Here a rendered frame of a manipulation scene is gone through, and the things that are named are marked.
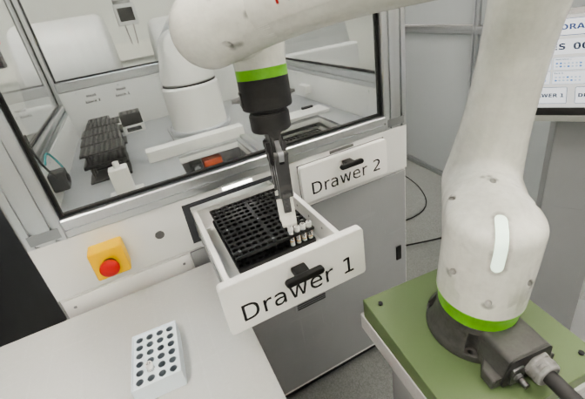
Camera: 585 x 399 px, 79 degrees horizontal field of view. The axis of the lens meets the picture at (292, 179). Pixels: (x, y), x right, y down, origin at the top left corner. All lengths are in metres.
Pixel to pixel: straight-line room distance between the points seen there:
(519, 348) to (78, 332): 0.84
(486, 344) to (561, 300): 1.02
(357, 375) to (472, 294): 1.07
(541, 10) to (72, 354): 1.00
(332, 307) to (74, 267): 0.80
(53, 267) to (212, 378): 0.45
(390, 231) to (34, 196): 1.01
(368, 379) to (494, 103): 1.22
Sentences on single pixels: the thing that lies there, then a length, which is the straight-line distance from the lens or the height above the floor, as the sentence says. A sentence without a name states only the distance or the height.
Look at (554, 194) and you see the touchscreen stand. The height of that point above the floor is 0.66.
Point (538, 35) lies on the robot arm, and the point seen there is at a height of 1.24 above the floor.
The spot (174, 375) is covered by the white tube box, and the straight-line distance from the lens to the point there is 0.73.
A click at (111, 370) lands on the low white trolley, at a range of 0.85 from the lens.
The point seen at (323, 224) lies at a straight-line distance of 0.79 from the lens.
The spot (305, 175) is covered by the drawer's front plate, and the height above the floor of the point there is 0.90.
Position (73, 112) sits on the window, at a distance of 0.85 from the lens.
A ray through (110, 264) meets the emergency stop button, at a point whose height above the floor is 0.89.
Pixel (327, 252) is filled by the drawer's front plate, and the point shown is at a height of 0.91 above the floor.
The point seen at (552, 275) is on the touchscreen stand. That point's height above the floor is 0.34.
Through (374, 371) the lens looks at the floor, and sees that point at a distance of 1.62.
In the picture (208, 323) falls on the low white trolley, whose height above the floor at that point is 0.76.
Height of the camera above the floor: 1.33
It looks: 26 degrees down
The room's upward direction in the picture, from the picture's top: 10 degrees counter-clockwise
